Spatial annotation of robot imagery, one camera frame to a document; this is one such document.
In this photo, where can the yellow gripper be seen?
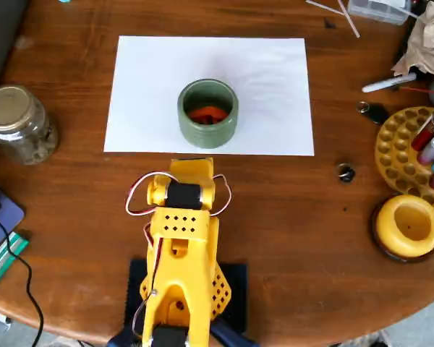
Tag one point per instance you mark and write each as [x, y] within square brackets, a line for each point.
[191, 165]

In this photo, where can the orange plastic object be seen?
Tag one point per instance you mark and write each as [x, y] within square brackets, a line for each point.
[206, 115]

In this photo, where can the yellow perforated robot base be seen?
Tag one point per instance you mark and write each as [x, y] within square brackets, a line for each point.
[222, 292]

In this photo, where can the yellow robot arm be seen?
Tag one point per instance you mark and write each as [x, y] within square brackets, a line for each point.
[181, 260]

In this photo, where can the green ceramic cup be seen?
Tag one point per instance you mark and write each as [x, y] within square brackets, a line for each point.
[207, 136]

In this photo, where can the white paper sheet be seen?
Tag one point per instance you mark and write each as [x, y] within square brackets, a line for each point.
[267, 90]

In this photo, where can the blue clamp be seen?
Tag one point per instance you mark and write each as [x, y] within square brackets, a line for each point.
[124, 336]
[235, 338]

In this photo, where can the glass jar with gold lid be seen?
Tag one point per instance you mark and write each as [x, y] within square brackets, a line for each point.
[16, 123]

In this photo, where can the purple notebook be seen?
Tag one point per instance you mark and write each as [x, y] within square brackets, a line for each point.
[7, 217]

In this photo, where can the yellow round holed tray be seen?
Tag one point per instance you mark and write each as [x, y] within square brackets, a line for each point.
[394, 152]

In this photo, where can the thin white stick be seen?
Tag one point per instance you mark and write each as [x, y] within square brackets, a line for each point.
[325, 7]
[350, 20]

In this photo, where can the green book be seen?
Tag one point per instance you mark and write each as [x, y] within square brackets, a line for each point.
[1, 262]

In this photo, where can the white marker pen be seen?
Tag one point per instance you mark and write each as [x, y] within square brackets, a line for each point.
[387, 84]

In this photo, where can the pink lighter with silver top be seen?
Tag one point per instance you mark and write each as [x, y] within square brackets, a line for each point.
[432, 151]

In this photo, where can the clear plastic box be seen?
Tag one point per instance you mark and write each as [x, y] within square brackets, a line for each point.
[376, 11]

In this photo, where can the crumpled brown paper bag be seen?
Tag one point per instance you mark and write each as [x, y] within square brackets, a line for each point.
[428, 43]

